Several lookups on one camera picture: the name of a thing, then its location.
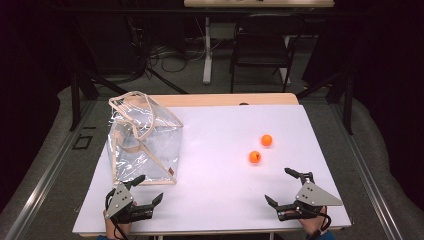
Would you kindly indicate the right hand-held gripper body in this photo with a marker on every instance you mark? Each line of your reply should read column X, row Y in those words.
column 313, row 198

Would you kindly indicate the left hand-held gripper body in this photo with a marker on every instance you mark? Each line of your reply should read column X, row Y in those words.
column 120, row 201

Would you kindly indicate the clear plastic bag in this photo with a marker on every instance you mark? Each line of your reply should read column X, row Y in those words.
column 160, row 150

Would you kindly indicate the orange ping-pong ball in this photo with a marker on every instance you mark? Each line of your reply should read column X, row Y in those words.
column 266, row 140
column 254, row 157

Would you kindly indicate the person's left hand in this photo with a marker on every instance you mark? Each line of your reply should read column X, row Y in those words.
column 113, row 228

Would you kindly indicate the person's right hand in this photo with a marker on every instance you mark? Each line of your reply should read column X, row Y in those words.
column 311, row 226

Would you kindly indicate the black metal stand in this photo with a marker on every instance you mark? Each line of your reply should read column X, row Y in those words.
column 75, row 100
column 348, row 106

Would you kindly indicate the black folding chair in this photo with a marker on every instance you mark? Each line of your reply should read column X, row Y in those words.
column 260, row 43

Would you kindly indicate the white-legged desk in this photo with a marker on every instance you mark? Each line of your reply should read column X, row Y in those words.
column 207, row 50

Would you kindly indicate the black metal crossbar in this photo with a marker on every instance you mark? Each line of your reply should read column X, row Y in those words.
column 133, row 11

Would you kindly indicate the metal floor rail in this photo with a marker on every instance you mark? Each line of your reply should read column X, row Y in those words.
column 50, row 173
column 366, row 180

